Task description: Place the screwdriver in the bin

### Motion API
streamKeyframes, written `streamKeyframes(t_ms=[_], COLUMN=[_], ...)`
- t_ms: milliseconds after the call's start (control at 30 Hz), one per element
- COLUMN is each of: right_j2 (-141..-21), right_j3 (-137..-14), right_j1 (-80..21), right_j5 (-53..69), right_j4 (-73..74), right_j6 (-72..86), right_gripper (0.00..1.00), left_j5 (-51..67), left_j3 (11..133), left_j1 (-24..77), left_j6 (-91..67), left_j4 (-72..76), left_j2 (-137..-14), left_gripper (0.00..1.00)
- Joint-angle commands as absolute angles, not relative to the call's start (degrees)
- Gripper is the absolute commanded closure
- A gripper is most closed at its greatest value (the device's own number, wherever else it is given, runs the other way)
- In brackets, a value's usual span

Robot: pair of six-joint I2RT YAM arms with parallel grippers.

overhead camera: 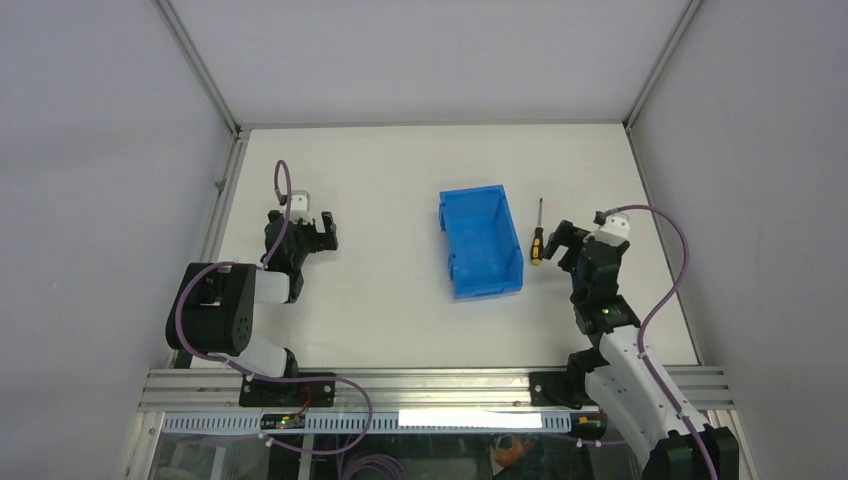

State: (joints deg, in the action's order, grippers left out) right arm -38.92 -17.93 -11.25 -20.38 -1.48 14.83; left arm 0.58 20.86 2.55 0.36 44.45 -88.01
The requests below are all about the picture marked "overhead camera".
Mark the yellow black screwdriver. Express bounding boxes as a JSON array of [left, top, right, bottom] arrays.
[[530, 197, 544, 265]]

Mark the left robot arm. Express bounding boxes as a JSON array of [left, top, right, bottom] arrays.
[[165, 210, 338, 406]]

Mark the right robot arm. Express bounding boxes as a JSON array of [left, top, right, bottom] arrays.
[[541, 215, 740, 479]]

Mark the blue plastic bin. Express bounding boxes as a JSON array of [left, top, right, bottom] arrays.
[[439, 185, 524, 301]]

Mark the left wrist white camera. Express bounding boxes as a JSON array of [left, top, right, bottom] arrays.
[[283, 190, 314, 224]]

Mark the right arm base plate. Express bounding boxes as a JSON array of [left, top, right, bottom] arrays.
[[528, 370, 596, 410]]

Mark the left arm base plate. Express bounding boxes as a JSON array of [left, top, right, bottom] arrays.
[[238, 372, 337, 408]]

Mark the aluminium front rail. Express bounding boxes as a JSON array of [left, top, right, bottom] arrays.
[[137, 367, 735, 413]]

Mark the white slotted cable duct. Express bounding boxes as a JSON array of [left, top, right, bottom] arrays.
[[163, 409, 571, 436]]

